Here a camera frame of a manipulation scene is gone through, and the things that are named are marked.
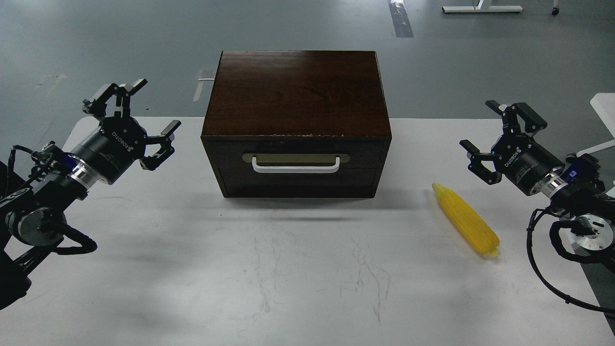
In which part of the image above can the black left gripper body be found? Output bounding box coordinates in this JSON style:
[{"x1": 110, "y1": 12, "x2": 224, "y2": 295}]
[{"x1": 70, "y1": 117, "x2": 147, "y2": 185}]

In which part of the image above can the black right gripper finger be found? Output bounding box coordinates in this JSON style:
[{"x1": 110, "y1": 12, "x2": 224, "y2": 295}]
[
  {"x1": 459, "y1": 139, "x2": 502, "y2": 185},
  {"x1": 485, "y1": 100, "x2": 548, "y2": 139}
]

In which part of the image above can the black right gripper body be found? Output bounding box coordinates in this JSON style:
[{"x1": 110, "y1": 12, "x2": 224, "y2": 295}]
[{"x1": 492, "y1": 135, "x2": 565, "y2": 196}]

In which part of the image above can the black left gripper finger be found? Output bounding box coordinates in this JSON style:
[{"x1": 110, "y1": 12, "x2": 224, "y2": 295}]
[
  {"x1": 82, "y1": 79, "x2": 148, "y2": 121},
  {"x1": 140, "y1": 120, "x2": 182, "y2": 171}
]

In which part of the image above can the yellow corn cob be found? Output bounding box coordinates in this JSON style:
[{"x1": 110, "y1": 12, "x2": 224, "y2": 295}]
[{"x1": 432, "y1": 182, "x2": 500, "y2": 258}]

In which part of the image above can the wooden drawer with white handle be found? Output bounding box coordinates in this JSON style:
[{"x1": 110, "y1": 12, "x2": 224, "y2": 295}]
[{"x1": 209, "y1": 140, "x2": 383, "y2": 173}]

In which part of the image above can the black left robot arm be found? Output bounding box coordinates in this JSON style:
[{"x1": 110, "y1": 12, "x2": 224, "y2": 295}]
[{"x1": 0, "y1": 79, "x2": 181, "y2": 309}]

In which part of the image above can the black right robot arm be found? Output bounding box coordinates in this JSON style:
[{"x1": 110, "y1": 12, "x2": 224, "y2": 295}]
[{"x1": 460, "y1": 100, "x2": 614, "y2": 270}]

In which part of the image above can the dark wooden drawer cabinet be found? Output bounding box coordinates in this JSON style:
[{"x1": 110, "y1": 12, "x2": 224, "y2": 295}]
[{"x1": 201, "y1": 50, "x2": 393, "y2": 198}]

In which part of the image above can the white furniture at right edge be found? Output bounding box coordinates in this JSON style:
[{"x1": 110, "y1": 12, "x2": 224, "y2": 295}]
[{"x1": 566, "y1": 93, "x2": 615, "y2": 165}]

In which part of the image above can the white desk leg base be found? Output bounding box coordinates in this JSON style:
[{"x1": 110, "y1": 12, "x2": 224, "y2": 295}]
[{"x1": 442, "y1": 0, "x2": 524, "y2": 14}]

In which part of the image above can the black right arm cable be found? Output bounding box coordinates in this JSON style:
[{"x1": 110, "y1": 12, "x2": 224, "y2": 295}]
[{"x1": 526, "y1": 208, "x2": 615, "y2": 316}]

